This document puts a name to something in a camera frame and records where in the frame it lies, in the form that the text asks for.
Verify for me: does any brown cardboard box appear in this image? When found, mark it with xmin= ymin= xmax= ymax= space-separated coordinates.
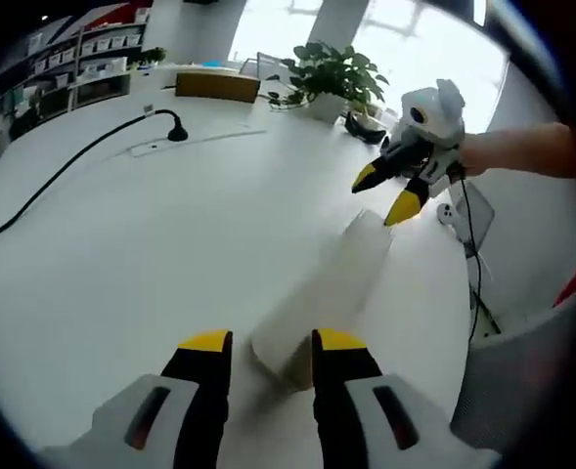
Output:
xmin=175 ymin=71 xmax=261 ymax=105

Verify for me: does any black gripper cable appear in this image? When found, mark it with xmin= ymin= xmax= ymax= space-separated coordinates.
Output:
xmin=450 ymin=164 xmax=503 ymax=335

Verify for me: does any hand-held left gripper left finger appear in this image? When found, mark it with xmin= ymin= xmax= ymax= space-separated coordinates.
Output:
xmin=79 ymin=329 xmax=235 ymax=469

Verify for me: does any beige cutlery case lid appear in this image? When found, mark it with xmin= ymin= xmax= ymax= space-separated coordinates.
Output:
xmin=251 ymin=208 xmax=397 ymax=377

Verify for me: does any small potted plant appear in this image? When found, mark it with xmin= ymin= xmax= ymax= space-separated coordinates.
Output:
xmin=137 ymin=46 xmax=168 ymax=68

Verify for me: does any white storage shelving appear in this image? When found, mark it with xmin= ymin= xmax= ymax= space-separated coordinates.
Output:
xmin=0 ymin=13 xmax=151 ymax=100

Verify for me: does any black curved head strap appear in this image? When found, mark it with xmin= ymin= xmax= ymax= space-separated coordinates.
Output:
xmin=343 ymin=110 xmax=392 ymax=147

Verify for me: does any black cable with round base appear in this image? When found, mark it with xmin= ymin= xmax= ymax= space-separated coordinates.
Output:
xmin=0 ymin=108 xmax=190 ymax=249

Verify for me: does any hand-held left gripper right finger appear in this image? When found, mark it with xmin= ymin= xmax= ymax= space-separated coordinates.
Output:
xmin=310 ymin=327 xmax=465 ymax=469

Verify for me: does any potted green plant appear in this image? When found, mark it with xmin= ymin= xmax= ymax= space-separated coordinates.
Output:
xmin=266 ymin=40 xmax=392 ymax=124

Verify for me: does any white game controller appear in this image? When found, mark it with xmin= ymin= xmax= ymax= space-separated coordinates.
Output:
xmin=435 ymin=201 xmax=459 ymax=227

